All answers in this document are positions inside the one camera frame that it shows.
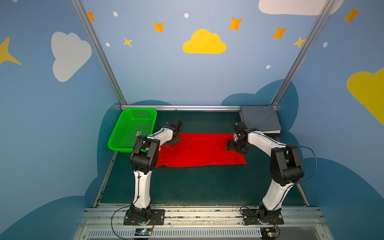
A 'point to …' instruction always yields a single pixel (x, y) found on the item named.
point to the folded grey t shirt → (264, 117)
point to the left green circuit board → (143, 231)
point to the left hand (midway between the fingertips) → (175, 140)
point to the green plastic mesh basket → (134, 122)
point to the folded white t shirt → (274, 131)
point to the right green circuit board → (268, 233)
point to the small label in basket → (138, 133)
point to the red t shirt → (200, 149)
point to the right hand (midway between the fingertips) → (233, 149)
